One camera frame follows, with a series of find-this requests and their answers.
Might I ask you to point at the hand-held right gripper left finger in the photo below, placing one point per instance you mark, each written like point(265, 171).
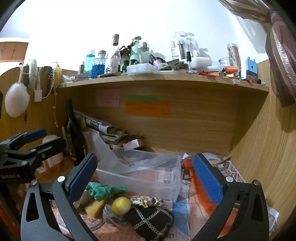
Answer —
point(83, 175)

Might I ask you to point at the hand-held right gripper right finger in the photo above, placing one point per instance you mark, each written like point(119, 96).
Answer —
point(207, 178)

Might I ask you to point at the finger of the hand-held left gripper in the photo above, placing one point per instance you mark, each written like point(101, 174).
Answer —
point(49, 147)
point(34, 135)

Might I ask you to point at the yellow soft ball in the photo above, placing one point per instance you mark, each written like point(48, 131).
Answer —
point(120, 205)

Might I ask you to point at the white plastic bottle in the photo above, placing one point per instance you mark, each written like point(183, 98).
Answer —
point(49, 138)

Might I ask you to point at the green toy figure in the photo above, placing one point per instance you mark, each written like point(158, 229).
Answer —
point(101, 188)

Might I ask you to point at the dark glass wine bottle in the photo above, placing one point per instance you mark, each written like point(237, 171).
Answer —
point(71, 129)

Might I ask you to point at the yellow sponge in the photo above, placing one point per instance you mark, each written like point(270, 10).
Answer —
point(94, 208)

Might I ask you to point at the newspaper sheet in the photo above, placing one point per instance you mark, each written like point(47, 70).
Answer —
point(185, 208)

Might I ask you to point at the white hanging tag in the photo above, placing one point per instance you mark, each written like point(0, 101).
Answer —
point(38, 95)

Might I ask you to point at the white fluffy bath puff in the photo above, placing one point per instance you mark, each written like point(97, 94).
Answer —
point(16, 99)

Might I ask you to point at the stack of folded newspapers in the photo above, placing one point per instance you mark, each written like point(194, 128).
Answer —
point(104, 130)

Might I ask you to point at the clear plastic container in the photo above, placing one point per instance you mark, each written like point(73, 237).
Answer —
point(138, 180)

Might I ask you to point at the dotted dark headband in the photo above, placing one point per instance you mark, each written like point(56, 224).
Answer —
point(49, 78)

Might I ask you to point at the patterned fabric scrunchie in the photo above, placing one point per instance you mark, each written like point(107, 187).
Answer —
point(148, 200)

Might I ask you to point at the white headband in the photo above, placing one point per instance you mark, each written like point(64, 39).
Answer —
point(32, 69)

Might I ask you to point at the pink sticky note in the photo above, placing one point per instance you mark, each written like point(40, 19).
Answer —
point(108, 97)

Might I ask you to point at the wooden cabinet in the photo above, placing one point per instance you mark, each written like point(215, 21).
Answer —
point(12, 52)

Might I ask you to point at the orange sticky note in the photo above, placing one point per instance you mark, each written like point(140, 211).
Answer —
point(148, 109)

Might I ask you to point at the teal plastic bottle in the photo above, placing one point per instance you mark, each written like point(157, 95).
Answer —
point(89, 62)

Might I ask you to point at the blue liquid glass bottle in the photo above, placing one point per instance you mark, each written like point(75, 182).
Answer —
point(97, 67)

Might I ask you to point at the green sticky note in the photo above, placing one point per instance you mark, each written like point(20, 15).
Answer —
point(143, 98)

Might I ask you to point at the white printed mug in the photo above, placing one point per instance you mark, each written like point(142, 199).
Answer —
point(112, 66)

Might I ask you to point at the wooden shelf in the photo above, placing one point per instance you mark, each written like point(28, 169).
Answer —
point(161, 81)

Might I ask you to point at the orange marker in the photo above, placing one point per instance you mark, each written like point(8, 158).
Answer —
point(231, 69)

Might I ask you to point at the short glass jar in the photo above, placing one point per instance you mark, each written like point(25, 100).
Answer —
point(225, 63)

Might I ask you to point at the white foam block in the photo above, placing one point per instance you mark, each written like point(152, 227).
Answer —
point(202, 61)

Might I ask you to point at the blue box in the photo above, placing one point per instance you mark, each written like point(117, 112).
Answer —
point(251, 68)

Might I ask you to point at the white plastic tray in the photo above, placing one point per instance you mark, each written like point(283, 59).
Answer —
point(142, 69)

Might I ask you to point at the corked glass bottle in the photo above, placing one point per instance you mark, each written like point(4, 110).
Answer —
point(115, 45)

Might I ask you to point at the tall glass jar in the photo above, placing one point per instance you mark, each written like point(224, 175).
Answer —
point(233, 54)

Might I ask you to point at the small nail polish bottle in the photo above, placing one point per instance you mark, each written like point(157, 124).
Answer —
point(155, 61)

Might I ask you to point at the green pump bottle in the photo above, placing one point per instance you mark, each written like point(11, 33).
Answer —
point(134, 51)

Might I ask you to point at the clear perfume bottle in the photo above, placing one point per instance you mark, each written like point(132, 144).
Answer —
point(143, 52)

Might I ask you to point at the clear brush holder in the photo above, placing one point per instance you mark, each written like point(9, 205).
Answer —
point(185, 46)

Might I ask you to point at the brown curtain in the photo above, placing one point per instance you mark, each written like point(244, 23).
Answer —
point(279, 58)

